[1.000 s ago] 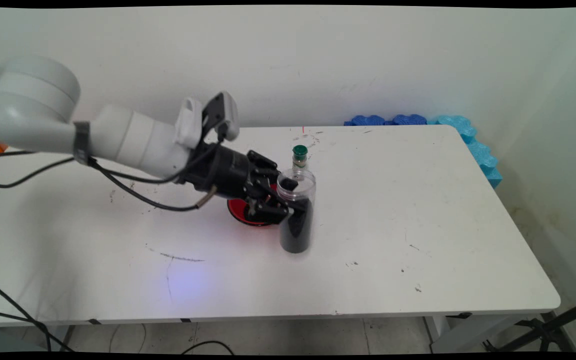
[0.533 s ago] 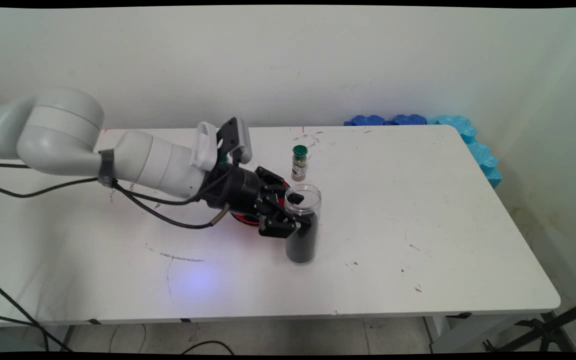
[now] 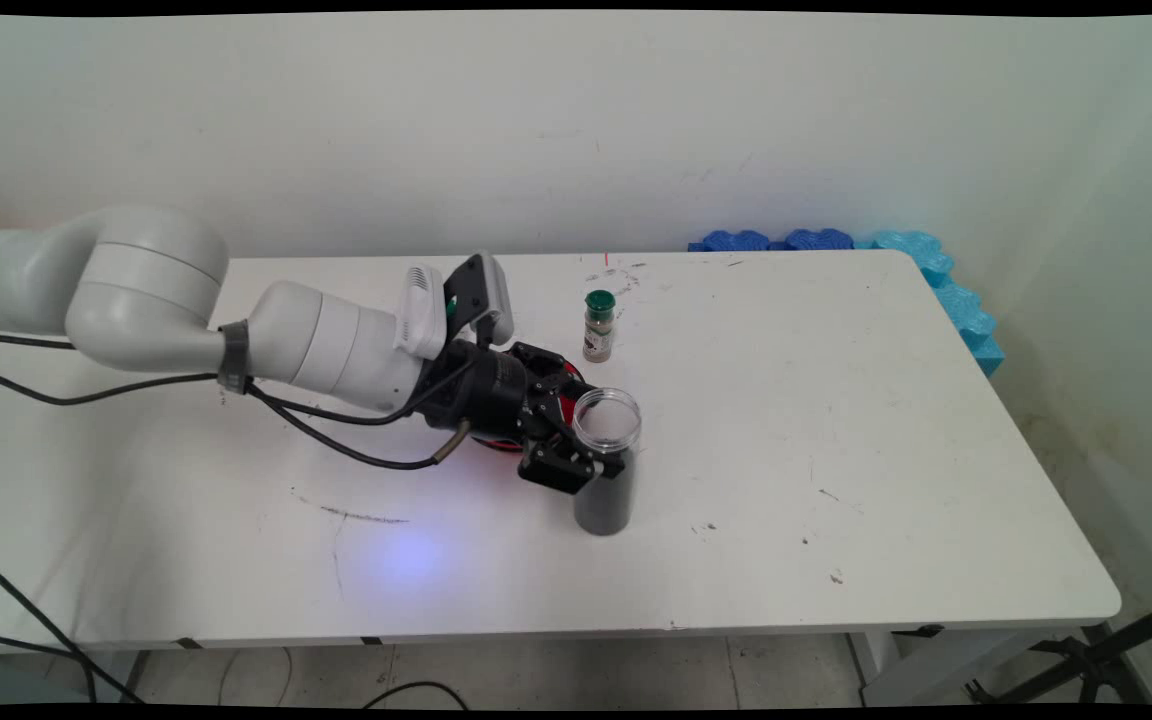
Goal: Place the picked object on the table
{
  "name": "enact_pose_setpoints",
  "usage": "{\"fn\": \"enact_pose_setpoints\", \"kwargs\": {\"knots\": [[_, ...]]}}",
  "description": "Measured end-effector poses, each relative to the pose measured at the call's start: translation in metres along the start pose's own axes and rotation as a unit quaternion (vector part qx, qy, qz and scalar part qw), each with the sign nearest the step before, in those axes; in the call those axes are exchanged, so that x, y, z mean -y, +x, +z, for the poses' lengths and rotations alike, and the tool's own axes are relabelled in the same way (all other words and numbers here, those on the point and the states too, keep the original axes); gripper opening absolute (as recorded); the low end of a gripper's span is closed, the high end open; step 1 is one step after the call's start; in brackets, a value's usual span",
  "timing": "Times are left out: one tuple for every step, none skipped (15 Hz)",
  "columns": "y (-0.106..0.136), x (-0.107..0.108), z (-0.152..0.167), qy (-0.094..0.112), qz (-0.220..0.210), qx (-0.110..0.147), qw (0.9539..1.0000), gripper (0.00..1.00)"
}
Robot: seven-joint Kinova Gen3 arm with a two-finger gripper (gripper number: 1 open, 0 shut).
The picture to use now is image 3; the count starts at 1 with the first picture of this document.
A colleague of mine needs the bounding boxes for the light blue foam mat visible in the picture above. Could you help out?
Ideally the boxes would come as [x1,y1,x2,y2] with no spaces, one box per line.
[856,230,1005,378]

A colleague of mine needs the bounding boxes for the black tripod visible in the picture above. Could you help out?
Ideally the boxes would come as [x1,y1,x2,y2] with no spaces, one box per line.
[966,592,1152,704]

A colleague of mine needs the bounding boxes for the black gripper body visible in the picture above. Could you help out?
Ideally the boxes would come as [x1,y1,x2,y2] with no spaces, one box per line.
[455,344,544,442]

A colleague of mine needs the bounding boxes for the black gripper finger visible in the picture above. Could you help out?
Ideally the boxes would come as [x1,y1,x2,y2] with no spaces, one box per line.
[512,342,587,398]
[519,408,627,497]

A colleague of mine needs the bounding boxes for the white table leg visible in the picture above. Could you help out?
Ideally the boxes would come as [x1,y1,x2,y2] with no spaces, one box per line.
[848,628,1049,706]

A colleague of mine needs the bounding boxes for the black curved floor cable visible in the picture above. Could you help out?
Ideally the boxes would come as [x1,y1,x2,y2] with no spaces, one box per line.
[364,682,469,709]

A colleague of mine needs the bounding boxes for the black and white wrist camera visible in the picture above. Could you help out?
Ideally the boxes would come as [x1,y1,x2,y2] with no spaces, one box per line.
[443,252,515,349]

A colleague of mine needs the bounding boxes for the grey table leg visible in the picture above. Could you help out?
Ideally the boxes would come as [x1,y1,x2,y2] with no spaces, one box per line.
[119,650,152,703]

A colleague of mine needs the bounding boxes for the red bowl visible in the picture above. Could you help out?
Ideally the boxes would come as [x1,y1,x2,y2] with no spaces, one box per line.
[471,368,589,455]

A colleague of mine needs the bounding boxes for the clear jar of black grains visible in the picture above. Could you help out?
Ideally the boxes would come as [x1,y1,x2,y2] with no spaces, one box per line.
[572,388,643,537]

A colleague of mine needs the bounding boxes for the grey velcro strap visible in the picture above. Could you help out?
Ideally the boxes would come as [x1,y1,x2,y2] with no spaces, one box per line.
[217,320,253,394]

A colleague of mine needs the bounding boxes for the black camera cable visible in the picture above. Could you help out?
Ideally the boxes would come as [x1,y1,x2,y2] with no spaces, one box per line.
[0,332,487,426]

